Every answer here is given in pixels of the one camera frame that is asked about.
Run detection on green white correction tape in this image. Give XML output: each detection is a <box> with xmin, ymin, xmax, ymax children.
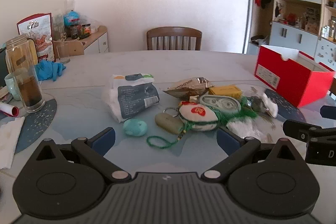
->
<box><xmin>199</xmin><ymin>94</ymin><xmax>242</xmax><ymax>113</ymax></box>

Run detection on white tissue packet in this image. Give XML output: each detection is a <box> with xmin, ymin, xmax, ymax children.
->
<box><xmin>102</xmin><ymin>73</ymin><xmax>160</xmax><ymax>123</ymax></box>

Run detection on crumpled clear plastic bag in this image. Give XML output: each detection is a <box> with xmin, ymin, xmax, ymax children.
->
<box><xmin>79</xmin><ymin>14</ymin><xmax>101</xmax><ymax>30</ymax></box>

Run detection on embroidered sachet with green tassel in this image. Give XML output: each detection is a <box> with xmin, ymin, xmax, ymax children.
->
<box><xmin>146</xmin><ymin>97</ymin><xmax>259</xmax><ymax>150</ymax></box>

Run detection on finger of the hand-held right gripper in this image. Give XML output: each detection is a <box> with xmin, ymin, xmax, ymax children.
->
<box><xmin>320</xmin><ymin>105</ymin><xmax>336</xmax><ymax>119</ymax></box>
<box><xmin>283</xmin><ymin>120</ymin><xmax>328</xmax><ymax>141</ymax></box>

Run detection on glass of brown tea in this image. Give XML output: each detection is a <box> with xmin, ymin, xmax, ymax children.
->
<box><xmin>13</xmin><ymin>67</ymin><xmax>45</xmax><ymax>114</ymax></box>

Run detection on small yellow box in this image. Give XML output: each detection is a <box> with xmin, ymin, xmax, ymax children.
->
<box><xmin>209</xmin><ymin>85</ymin><xmax>242</xmax><ymax>100</ymax></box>

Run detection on white fluffy pompom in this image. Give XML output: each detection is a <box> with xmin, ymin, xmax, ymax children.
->
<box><xmin>227</xmin><ymin>119</ymin><xmax>259</xmax><ymax>139</ymax></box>

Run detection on red white rolled paper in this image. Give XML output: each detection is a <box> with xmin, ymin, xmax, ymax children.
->
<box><xmin>0</xmin><ymin>101</ymin><xmax>19</xmax><ymax>117</ymax></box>

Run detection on white paper napkin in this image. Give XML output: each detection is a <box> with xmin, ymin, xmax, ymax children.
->
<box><xmin>0</xmin><ymin>116</ymin><xmax>26</xmax><ymax>169</ymax></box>

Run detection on white wooden sideboard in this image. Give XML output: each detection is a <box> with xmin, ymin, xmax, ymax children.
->
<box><xmin>67</xmin><ymin>26</ymin><xmax>109</xmax><ymax>55</ymax></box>

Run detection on light wooden stand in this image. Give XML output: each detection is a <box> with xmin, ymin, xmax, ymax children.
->
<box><xmin>52</xmin><ymin>40</ymin><xmax>85</xmax><ymax>58</ymax></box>

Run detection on red white snack bag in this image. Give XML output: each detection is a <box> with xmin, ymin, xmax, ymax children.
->
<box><xmin>16</xmin><ymin>13</ymin><xmax>55</xmax><ymax>63</ymax></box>

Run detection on dark wooden slatted chair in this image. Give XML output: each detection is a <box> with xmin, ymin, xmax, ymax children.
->
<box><xmin>146</xmin><ymin>27</ymin><xmax>202</xmax><ymax>51</ymax></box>

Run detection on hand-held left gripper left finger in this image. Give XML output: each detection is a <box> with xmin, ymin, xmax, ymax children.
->
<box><xmin>34</xmin><ymin>127</ymin><xmax>132</xmax><ymax>184</ymax></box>

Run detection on blue rubber gloves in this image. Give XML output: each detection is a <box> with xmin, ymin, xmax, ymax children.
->
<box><xmin>34</xmin><ymin>60</ymin><xmax>67</xmax><ymax>82</ymax></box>

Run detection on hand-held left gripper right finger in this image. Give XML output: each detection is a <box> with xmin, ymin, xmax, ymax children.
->
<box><xmin>201</xmin><ymin>126</ymin><xmax>298</xmax><ymax>184</ymax></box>

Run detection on pale green mug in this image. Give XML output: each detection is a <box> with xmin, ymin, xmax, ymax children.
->
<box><xmin>4</xmin><ymin>68</ymin><xmax>28</xmax><ymax>101</ymax></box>

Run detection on brown snack packet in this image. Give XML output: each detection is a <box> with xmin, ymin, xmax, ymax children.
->
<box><xmin>161</xmin><ymin>77</ymin><xmax>214</xmax><ymax>100</ymax></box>

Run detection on red cardboard box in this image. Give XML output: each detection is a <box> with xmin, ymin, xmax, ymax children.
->
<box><xmin>254</xmin><ymin>45</ymin><xmax>336</xmax><ymax>108</ymax></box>

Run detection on clear glass tumbler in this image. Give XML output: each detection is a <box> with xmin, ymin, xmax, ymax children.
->
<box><xmin>56</xmin><ymin>42</ymin><xmax>71</xmax><ymax>64</ymax></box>

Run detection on tall glass jar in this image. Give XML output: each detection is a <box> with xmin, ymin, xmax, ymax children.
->
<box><xmin>5</xmin><ymin>34</ymin><xmax>38</xmax><ymax>75</ymax></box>

